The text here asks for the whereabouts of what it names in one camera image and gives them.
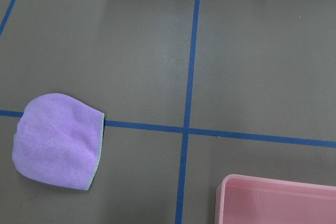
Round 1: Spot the purple microfiber cloth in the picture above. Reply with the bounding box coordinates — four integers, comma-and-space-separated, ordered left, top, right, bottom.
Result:
12, 93, 104, 190

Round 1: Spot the pink plastic bin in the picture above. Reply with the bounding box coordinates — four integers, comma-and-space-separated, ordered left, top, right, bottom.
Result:
214, 174, 335, 223

